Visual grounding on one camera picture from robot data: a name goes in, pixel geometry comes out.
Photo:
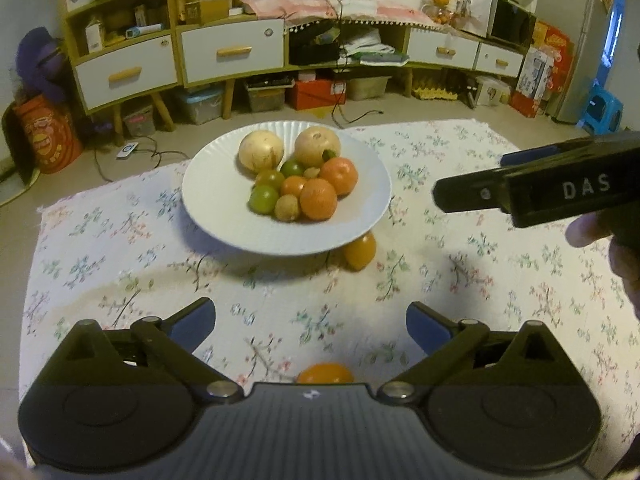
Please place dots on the white floor device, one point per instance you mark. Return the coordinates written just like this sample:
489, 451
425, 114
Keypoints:
127, 151

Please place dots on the black bag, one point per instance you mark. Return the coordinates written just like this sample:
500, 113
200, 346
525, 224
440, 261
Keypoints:
312, 52

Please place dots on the white ribbed plate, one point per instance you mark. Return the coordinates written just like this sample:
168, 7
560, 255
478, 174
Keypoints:
225, 220

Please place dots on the pile of white papers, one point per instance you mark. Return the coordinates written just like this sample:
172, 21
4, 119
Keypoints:
372, 47

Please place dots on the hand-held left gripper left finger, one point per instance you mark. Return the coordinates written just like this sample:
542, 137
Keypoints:
195, 317

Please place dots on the white blue handheld device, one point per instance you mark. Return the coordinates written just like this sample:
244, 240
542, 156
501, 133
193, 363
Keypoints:
142, 31

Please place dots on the grey refrigerator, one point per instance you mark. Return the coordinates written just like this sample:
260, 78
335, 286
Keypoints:
575, 20

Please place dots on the white stand drawer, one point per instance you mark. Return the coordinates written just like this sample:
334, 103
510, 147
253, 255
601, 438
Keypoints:
442, 51
499, 61

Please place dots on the floral tablecloth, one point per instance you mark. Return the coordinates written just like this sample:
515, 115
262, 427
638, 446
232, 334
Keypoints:
150, 260

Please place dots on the blue lidded storage bin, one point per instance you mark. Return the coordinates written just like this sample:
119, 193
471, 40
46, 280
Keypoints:
200, 107

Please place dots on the black microwave oven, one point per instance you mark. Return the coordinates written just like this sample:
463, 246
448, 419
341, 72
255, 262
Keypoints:
510, 25

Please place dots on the wooden cabinet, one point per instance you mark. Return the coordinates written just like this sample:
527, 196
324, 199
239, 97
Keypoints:
175, 15

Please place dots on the pale yellow round melon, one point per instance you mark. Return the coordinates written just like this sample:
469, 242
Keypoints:
260, 150
315, 144

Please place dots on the purple plush toy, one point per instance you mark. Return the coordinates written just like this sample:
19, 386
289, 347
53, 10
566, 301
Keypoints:
37, 60

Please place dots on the beige storage bin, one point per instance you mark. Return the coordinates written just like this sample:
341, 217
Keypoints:
367, 89

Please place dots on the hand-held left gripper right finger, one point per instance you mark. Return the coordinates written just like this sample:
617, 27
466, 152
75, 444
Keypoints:
427, 322

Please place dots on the pink cloth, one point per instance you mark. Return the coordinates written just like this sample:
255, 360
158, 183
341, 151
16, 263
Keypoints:
300, 7

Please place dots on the egg carton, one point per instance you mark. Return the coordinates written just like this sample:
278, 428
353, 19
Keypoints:
435, 93

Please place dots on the small clear storage bin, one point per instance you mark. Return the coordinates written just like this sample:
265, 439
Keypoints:
139, 121

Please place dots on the person's right hand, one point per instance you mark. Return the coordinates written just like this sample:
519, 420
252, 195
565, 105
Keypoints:
585, 230

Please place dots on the low wooden stand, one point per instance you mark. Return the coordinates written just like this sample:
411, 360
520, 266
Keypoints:
400, 67

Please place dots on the glass bowl with oranges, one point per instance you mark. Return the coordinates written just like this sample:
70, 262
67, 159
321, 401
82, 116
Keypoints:
440, 5

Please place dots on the orange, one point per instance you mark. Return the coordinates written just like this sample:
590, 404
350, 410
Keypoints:
318, 200
341, 175

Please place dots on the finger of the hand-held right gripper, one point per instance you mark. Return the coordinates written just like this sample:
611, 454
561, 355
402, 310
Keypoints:
470, 195
515, 158

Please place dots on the black flat panel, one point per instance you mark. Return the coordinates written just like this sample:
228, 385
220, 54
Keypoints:
12, 150

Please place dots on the small yellow round fruit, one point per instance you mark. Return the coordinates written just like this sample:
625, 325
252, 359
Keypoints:
287, 208
312, 173

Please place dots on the stack of red cartons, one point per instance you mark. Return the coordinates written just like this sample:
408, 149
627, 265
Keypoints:
540, 70

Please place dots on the green tomato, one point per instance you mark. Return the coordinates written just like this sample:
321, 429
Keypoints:
291, 167
263, 200

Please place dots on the red box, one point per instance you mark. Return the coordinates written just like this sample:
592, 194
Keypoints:
315, 96

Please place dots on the white cabinet drawer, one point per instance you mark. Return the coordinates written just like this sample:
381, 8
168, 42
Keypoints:
100, 90
200, 65

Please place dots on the greenish orange tomato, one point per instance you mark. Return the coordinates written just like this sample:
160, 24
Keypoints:
270, 178

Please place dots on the blue plastic stool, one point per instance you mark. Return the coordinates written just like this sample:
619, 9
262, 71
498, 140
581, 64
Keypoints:
602, 107

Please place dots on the white carton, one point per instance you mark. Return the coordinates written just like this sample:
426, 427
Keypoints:
94, 35

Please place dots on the red printed bag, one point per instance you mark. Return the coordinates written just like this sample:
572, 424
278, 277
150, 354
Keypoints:
47, 135

